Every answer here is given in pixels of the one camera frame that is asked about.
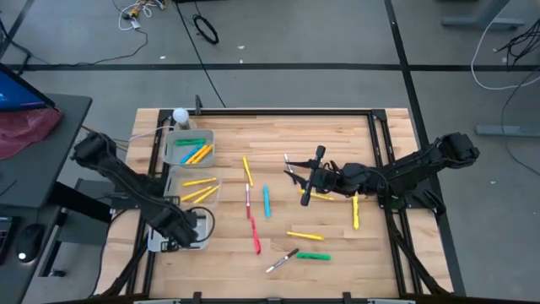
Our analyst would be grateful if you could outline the white yellow cable bundle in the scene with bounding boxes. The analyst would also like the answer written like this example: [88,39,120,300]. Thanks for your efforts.
[111,0,168,32]

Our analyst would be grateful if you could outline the red cloth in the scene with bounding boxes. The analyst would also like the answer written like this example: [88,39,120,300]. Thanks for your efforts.
[0,106,65,161]

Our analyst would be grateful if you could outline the white bulb cord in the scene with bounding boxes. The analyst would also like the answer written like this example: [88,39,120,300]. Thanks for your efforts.
[128,125,176,143]

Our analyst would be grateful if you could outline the black computer keyboard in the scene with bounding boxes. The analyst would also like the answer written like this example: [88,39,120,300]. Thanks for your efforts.
[0,214,14,266]

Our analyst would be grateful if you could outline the blue chunky highlighter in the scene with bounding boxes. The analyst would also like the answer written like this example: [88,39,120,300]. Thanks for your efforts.
[262,185,272,219]
[180,144,204,166]

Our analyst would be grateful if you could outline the computer monitor blue screen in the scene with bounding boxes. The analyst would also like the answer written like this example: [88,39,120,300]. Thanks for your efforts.
[0,62,57,113]

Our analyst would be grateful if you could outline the black cable coil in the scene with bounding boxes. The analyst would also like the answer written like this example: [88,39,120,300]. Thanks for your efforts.
[192,14,220,46]

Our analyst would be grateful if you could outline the white plastic bin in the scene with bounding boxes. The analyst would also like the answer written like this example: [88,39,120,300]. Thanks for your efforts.
[147,208,210,253]

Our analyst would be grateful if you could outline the black metal table frame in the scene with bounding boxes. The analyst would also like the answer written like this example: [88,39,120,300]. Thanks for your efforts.
[99,107,467,304]

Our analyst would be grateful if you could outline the translucent plastic bin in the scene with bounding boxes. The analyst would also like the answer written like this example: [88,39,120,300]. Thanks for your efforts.
[162,165,224,209]

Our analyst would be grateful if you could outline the yellow green wire bundle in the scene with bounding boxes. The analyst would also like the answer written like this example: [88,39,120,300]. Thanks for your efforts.
[81,123,130,151]

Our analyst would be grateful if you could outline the pink slim highlighter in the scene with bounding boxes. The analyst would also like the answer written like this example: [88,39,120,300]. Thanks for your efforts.
[249,215,262,256]

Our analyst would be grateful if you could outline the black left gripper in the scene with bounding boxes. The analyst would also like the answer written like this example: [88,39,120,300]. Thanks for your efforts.
[147,206,200,253]

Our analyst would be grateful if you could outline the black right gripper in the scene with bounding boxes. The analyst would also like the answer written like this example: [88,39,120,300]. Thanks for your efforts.
[284,144,354,208]

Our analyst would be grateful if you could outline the metal bulb socket base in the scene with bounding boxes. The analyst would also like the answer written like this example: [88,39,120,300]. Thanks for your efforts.
[174,117,198,132]

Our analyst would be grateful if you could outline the grey desk foot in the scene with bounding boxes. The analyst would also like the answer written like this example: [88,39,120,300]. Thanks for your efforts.
[475,123,540,138]

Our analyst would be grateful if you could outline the black tangled cables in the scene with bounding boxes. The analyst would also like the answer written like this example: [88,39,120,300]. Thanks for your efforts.
[494,17,540,72]

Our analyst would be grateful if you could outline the black office desk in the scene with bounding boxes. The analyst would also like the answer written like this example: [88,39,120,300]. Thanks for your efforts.
[0,93,114,304]

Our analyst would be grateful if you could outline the grey plastic bin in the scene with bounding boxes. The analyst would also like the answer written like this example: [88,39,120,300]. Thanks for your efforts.
[162,128,217,169]

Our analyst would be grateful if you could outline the grey desk leg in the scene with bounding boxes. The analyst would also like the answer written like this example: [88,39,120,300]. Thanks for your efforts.
[441,0,527,31]

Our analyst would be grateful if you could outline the black computer mouse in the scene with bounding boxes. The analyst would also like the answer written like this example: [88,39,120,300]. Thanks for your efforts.
[15,222,46,269]

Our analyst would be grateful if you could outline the white floor cable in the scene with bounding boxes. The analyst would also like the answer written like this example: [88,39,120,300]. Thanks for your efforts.
[470,0,540,91]

